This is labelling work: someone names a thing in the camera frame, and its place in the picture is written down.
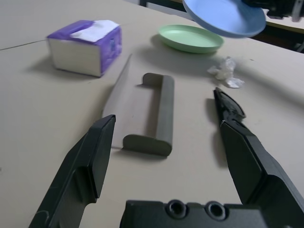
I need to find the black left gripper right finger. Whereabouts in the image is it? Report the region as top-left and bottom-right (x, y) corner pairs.
(219, 120), (304, 214)

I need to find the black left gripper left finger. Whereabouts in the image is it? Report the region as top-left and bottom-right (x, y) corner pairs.
(28, 114), (117, 228)

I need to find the white tissue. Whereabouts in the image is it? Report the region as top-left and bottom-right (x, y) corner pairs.
(207, 56), (245, 89)

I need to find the grey glasses case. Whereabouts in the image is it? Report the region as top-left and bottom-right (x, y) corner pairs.
(102, 54), (175, 157)

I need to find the blue plate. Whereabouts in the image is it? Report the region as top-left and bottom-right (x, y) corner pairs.
(182, 0), (266, 39)

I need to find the purple tissue box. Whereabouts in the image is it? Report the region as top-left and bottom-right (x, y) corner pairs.
(46, 19), (123, 78)

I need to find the green plate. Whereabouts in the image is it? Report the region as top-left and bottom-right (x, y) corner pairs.
(158, 24), (225, 54)

